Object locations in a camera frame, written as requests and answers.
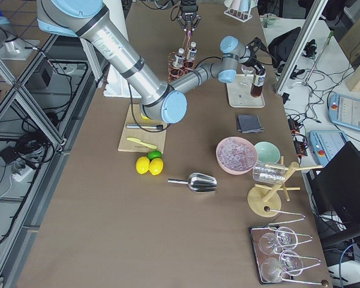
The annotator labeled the hanging wine glass far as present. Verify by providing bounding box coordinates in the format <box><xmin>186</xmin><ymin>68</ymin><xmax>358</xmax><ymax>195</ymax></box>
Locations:
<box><xmin>259</xmin><ymin>227</ymin><xmax>298</xmax><ymax>255</ymax></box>

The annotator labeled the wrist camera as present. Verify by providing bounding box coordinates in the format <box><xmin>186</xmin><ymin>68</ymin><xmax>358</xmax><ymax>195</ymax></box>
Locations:
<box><xmin>247</xmin><ymin>37</ymin><xmax>267</xmax><ymax>56</ymax></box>

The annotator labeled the white cup rack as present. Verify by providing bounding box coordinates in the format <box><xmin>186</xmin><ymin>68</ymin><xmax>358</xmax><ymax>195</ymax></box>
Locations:
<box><xmin>224</xmin><ymin>0</ymin><xmax>253</xmax><ymax>23</ymax></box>

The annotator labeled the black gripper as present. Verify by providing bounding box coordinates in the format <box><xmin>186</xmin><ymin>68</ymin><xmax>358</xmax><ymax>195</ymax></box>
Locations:
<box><xmin>176</xmin><ymin>1</ymin><xmax>202</xmax><ymax>32</ymax></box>
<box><xmin>241</xmin><ymin>55</ymin><xmax>265</xmax><ymax>72</ymax></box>

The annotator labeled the clear glass mug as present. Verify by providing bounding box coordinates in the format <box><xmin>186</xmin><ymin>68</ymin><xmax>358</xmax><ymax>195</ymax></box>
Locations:
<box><xmin>252</xmin><ymin>162</ymin><xmax>287</xmax><ymax>184</ymax></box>

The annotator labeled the yellow plastic knife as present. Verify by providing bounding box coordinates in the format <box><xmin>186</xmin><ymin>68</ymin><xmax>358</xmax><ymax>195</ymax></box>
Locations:
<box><xmin>127</xmin><ymin>137</ymin><xmax>157</xmax><ymax>149</ymax></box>

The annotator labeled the green ceramic bowl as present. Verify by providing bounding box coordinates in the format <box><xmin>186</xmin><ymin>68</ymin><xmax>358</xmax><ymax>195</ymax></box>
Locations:
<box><xmin>254</xmin><ymin>142</ymin><xmax>281</xmax><ymax>163</ymax></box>

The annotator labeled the grey folded cloth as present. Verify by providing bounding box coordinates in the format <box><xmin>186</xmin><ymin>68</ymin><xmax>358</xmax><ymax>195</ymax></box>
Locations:
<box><xmin>236</xmin><ymin>114</ymin><xmax>263</xmax><ymax>134</ymax></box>

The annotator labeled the black mirrored tray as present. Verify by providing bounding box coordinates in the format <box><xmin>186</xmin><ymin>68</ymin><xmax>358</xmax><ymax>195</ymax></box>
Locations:
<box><xmin>249</xmin><ymin>226</ymin><xmax>295</xmax><ymax>284</ymax></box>

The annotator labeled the clear wine glass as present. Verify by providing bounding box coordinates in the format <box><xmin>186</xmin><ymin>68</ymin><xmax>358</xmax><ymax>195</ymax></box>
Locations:
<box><xmin>241</xmin><ymin>65</ymin><xmax>254</xmax><ymax>86</ymax></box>

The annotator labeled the blue teach pendant lower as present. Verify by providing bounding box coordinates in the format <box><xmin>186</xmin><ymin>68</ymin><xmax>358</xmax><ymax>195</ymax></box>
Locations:
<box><xmin>308</xmin><ymin>130</ymin><xmax>349</xmax><ymax>166</ymax></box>

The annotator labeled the green lime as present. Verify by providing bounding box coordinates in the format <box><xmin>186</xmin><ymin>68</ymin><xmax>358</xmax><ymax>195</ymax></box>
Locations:
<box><xmin>147</xmin><ymin>150</ymin><xmax>162</xmax><ymax>160</ymax></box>

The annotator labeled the steel ice scoop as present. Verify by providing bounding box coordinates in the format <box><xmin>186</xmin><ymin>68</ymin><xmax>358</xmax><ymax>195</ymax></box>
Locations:
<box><xmin>167</xmin><ymin>172</ymin><xmax>217</xmax><ymax>193</ymax></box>

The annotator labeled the pink bowl of ice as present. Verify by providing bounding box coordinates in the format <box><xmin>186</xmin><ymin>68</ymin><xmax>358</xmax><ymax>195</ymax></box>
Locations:
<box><xmin>215</xmin><ymin>137</ymin><xmax>257</xmax><ymax>175</ymax></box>

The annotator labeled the cream rabbit tray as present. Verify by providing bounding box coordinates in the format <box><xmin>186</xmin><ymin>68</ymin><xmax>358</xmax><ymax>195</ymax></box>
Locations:
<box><xmin>226</xmin><ymin>74</ymin><xmax>265</xmax><ymax>108</ymax></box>

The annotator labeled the wire glass hanger rack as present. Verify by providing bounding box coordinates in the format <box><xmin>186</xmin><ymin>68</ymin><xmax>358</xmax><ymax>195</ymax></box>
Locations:
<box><xmin>258</xmin><ymin>221</ymin><xmax>329</xmax><ymax>287</ymax></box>

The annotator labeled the tea bottle two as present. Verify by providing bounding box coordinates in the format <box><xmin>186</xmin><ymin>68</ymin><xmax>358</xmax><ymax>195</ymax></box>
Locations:
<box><xmin>250</xmin><ymin>67</ymin><xmax>266</xmax><ymax>97</ymax></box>

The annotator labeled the hanging wine glass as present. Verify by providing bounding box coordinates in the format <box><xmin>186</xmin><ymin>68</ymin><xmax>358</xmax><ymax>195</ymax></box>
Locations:
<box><xmin>260</xmin><ymin>250</ymin><xmax>303</xmax><ymax>283</ymax></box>
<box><xmin>259</xmin><ymin>227</ymin><xmax>298</xmax><ymax>255</ymax></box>

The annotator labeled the yellow lemon upper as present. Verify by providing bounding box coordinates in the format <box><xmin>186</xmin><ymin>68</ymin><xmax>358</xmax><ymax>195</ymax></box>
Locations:
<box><xmin>149</xmin><ymin>158</ymin><xmax>164</xmax><ymax>176</ymax></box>

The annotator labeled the wooden cutting board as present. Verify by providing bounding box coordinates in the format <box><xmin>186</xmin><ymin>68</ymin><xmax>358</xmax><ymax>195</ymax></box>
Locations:
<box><xmin>118</xmin><ymin>104</ymin><xmax>166</xmax><ymax>153</ymax></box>

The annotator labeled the aluminium frame post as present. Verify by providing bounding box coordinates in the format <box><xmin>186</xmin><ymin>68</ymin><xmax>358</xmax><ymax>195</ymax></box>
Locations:
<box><xmin>275</xmin><ymin>0</ymin><xmax>328</xmax><ymax>96</ymax></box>

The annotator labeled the yellow lemon lower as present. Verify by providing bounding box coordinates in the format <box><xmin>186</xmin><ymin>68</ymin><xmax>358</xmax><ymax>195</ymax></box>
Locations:
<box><xmin>135</xmin><ymin>156</ymin><xmax>150</xmax><ymax>175</ymax></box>

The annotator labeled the wooden cup tree stand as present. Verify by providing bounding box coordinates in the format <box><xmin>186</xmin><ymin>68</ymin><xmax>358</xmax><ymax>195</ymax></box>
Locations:
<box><xmin>247</xmin><ymin>162</ymin><xmax>323</xmax><ymax>218</ymax></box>

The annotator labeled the yellow lemon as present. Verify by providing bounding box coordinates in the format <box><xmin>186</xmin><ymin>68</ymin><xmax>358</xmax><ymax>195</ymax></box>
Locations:
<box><xmin>135</xmin><ymin>156</ymin><xmax>150</xmax><ymax>175</ymax></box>
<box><xmin>149</xmin><ymin>158</ymin><xmax>164</xmax><ymax>176</ymax></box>

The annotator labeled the blue teach pendant upper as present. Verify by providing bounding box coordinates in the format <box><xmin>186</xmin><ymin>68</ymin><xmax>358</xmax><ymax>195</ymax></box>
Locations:
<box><xmin>328</xmin><ymin>94</ymin><xmax>360</xmax><ymax>132</ymax></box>

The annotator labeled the blue teach pendant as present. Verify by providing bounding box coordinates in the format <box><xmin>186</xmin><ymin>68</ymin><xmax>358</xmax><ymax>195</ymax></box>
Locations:
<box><xmin>328</xmin><ymin>94</ymin><xmax>360</xmax><ymax>132</ymax></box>
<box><xmin>308</xmin><ymin>130</ymin><xmax>349</xmax><ymax>166</ymax></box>

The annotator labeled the tea bottle one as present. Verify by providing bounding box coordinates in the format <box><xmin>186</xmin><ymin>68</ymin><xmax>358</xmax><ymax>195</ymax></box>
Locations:
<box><xmin>172</xmin><ymin>48</ymin><xmax>185</xmax><ymax>68</ymax></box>

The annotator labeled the hanging wine glass near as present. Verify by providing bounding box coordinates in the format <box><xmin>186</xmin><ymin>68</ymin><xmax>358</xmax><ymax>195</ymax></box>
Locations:
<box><xmin>260</xmin><ymin>250</ymin><xmax>303</xmax><ymax>283</ymax></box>

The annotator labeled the black monitor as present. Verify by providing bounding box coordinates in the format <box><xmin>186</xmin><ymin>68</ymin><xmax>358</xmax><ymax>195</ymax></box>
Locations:
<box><xmin>312</xmin><ymin>142</ymin><xmax>360</xmax><ymax>224</ymax></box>

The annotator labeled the tea bottle three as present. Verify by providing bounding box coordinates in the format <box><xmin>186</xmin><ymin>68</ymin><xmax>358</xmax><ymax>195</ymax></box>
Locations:
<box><xmin>187</xmin><ymin>41</ymin><xmax>197</xmax><ymax>61</ymax></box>

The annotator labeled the copper wire bottle basket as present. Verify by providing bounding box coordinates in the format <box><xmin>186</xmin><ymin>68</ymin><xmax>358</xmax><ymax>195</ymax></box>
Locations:
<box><xmin>167</xmin><ymin>31</ymin><xmax>197</xmax><ymax>82</ymax></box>

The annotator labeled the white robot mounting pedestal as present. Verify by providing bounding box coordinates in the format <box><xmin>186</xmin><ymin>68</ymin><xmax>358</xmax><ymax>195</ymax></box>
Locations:
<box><xmin>103</xmin><ymin>0</ymin><xmax>130</xmax><ymax>98</ymax></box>

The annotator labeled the half lemon slice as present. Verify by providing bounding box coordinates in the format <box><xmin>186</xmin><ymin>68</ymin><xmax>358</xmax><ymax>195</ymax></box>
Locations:
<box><xmin>140</xmin><ymin>113</ymin><xmax>150</xmax><ymax>120</ymax></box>

